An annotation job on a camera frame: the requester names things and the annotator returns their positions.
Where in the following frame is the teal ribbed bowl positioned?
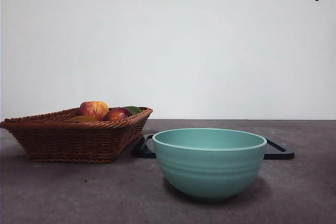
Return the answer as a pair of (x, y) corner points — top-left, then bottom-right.
(152, 128), (268, 202)

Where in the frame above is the yellow-orange mango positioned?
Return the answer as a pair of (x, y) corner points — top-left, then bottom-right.
(67, 115), (100, 123)

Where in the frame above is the black rectangular tray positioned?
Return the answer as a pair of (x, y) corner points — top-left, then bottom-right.
(135, 134), (295, 160)

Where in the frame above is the green avocado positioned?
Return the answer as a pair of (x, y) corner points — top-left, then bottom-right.
(123, 105), (142, 116)

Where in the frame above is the dark red plum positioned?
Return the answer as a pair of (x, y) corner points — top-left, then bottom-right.
(103, 107), (133, 122)

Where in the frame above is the red yellow apple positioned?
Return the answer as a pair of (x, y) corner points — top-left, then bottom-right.
(79, 100), (109, 121)

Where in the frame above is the brown wicker basket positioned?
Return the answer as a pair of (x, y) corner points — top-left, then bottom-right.
(0, 106), (153, 164)

